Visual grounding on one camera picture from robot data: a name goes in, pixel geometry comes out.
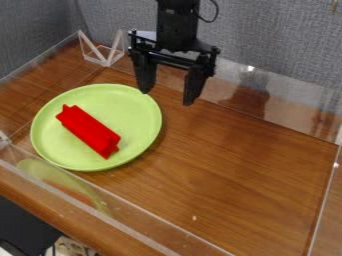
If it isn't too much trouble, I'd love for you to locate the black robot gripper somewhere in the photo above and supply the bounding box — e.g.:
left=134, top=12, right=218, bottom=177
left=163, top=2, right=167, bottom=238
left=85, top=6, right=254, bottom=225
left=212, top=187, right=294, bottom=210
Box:
left=129, top=0, right=221, bottom=106

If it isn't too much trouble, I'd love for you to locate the green round plate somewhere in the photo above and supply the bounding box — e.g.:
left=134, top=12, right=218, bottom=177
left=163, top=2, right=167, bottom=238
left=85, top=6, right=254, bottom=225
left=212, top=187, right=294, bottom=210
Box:
left=31, top=84, right=163, bottom=172

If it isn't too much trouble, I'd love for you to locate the red plastic block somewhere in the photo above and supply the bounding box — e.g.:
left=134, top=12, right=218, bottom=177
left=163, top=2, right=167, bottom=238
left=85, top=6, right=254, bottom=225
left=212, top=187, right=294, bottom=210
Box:
left=57, top=104, right=122, bottom=159

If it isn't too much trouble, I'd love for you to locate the white power strip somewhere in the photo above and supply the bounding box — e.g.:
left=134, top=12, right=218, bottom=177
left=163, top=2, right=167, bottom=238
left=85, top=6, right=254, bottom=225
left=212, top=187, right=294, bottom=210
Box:
left=45, top=236, right=99, bottom=256

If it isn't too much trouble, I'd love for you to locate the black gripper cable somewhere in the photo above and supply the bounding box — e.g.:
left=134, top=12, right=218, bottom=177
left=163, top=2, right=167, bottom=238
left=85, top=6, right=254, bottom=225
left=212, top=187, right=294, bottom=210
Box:
left=194, top=0, right=221, bottom=24

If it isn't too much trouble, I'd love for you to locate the clear acrylic enclosure wall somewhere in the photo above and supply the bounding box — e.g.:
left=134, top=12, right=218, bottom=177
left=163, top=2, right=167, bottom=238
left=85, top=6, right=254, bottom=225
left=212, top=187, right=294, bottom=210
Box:
left=0, top=37, right=342, bottom=256

